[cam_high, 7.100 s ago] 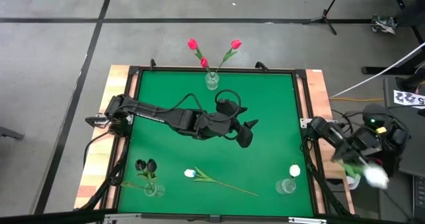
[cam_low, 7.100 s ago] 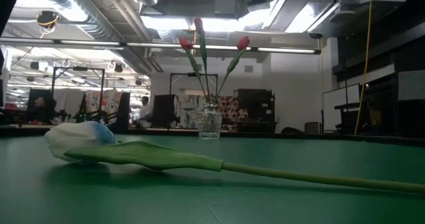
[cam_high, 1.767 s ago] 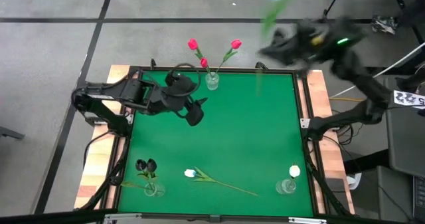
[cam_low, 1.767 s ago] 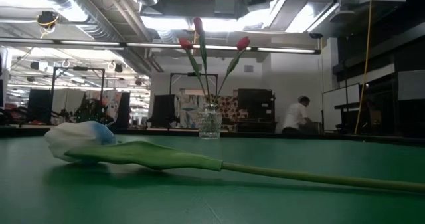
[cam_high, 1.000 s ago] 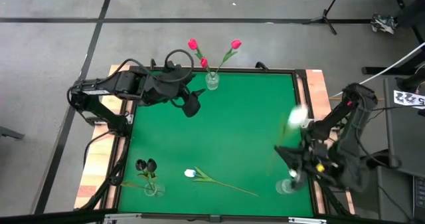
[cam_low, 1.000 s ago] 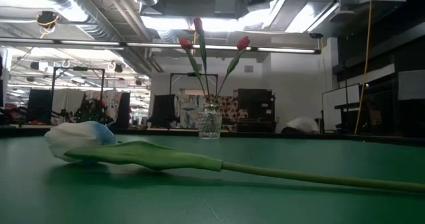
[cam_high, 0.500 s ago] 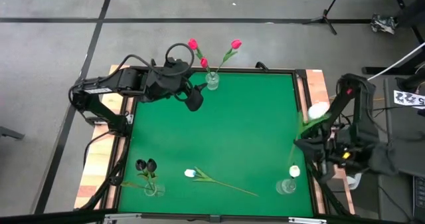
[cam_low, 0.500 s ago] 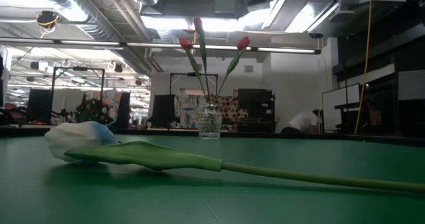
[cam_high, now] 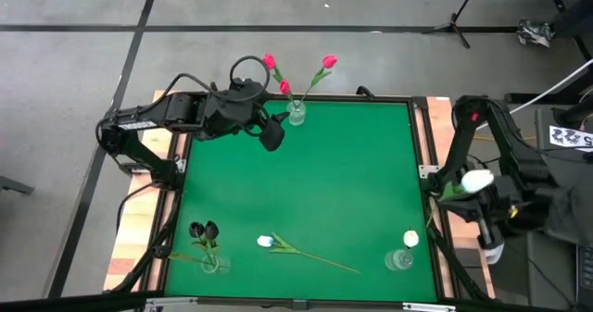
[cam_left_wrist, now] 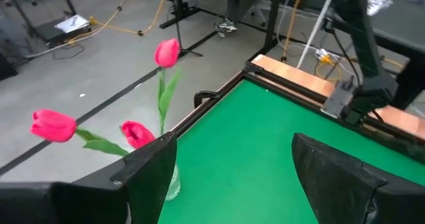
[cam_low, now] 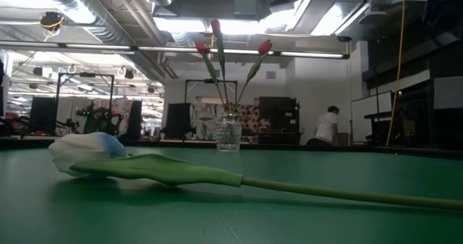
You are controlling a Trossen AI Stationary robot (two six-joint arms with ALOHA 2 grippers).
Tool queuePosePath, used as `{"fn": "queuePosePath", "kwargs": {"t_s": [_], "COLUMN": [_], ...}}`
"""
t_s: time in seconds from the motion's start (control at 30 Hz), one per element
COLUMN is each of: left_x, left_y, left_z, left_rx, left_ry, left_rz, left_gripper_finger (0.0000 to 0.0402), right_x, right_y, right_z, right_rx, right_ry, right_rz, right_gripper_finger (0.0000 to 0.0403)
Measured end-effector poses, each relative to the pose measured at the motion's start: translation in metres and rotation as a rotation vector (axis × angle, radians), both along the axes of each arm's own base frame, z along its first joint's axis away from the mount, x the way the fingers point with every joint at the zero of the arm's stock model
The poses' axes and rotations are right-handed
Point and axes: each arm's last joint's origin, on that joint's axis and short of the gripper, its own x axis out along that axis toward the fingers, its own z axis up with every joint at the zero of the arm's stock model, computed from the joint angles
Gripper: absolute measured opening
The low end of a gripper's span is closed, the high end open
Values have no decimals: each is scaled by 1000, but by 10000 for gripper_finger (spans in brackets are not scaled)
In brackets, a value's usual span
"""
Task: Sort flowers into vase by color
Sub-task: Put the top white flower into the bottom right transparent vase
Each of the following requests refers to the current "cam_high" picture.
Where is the black artificial tulip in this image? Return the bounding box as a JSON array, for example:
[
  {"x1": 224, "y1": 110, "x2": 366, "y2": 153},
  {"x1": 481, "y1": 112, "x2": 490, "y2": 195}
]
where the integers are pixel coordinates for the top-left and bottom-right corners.
[
  {"x1": 167, "y1": 221, "x2": 219, "y2": 269},
  {"x1": 203, "y1": 219, "x2": 224, "y2": 269}
]

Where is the grey stand foot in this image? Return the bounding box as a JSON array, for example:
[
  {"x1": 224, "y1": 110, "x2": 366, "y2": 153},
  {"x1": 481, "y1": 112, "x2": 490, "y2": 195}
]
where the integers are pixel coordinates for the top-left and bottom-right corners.
[{"x1": 0, "y1": 175, "x2": 36, "y2": 196}]

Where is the person's leg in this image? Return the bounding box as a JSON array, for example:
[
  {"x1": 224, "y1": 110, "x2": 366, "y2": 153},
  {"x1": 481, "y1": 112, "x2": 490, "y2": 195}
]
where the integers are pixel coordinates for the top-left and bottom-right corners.
[{"x1": 550, "y1": 0, "x2": 593, "y2": 40}]

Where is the white printed marker tag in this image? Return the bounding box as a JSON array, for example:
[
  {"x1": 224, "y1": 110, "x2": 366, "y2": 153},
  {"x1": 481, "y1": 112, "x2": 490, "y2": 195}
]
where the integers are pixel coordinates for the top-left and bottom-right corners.
[{"x1": 549, "y1": 125, "x2": 593, "y2": 152}]

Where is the black left camera cable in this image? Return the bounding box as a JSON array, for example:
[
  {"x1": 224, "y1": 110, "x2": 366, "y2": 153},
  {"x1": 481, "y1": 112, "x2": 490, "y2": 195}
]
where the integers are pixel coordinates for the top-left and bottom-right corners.
[{"x1": 229, "y1": 55, "x2": 271, "y2": 104}]

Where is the green table mat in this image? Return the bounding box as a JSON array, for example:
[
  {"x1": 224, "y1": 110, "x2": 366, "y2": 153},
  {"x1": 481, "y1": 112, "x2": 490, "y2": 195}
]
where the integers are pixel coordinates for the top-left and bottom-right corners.
[{"x1": 164, "y1": 99, "x2": 439, "y2": 304}]

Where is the black tripod stand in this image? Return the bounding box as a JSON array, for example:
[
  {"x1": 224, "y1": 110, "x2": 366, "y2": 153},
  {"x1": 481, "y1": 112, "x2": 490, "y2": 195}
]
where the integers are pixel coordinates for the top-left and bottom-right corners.
[{"x1": 421, "y1": 0, "x2": 483, "y2": 50}]

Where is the clear glass vase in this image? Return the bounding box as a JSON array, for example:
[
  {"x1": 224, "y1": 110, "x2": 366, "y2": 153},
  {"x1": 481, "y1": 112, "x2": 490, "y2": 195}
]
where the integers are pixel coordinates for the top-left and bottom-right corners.
[
  {"x1": 384, "y1": 248, "x2": 416, "y2": 272},
  {"x1": 286, "y1": 100, "x2": 308, "y2": 127},
  {"x1": 200, "y1": 254, "x2": 232, "y2": 275}
]

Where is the white cable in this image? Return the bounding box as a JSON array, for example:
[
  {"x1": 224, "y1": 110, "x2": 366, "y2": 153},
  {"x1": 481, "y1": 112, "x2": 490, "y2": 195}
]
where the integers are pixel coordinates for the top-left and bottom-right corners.
[{"x1": 476, "y1": 57, "x2": 593, "y2": 131}]

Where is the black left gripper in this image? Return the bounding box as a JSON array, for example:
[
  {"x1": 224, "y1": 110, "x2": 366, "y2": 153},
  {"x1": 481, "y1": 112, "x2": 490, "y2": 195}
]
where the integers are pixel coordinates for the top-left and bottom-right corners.
[{"x1": 216, "y1": 79, "x2": 291, "y2": 152}]

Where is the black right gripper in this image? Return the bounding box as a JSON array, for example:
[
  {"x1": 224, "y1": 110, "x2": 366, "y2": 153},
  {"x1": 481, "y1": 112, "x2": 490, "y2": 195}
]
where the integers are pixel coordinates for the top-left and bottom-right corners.
[{"x1": 438, "y1": 175, "x2": 530, "y2": 224}]

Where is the person's shoe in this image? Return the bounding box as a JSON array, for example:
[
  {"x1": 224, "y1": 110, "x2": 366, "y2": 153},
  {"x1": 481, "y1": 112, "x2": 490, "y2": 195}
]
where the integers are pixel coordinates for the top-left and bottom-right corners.
[{"x1": 516, "y1": 18, "x2": 556, "y2": 49}]

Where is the red artificial tulip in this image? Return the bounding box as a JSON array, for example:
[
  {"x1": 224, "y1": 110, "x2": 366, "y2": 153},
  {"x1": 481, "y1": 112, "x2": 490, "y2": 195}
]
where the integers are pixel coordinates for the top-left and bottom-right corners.
[
  {"x1": 298, "y1": 54, "x2": 339, "y2": 109},
  {"x1": 278, "y1": 79, "x2": 297, "y2": 112},
  {"x1": 261, "y1": 53, "x2": 297, "y2": 109}
]

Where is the wooden table side board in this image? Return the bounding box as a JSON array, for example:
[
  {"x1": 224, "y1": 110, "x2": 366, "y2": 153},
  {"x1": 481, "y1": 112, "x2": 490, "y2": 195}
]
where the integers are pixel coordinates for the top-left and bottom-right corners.
[
  {"x1": 419, "y1": 96, "x2": 497, "y2": 299},
  {"x1": 102, "y1": 89, "x2": 186, "y2": 294}
]

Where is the white blue-tipped artificial tulip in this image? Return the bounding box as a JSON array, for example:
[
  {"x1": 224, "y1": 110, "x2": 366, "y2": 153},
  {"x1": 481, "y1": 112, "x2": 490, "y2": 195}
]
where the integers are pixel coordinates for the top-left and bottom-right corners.
[
  {"x1": 425, "y1": 168, "x2": 496, "y2": 232},
  {"x1": 257, "y1": 231, "x2": 362, "y2": 275},
  {"x1": 400, "y1": 230, "x2": 421, "y2": 262}
]

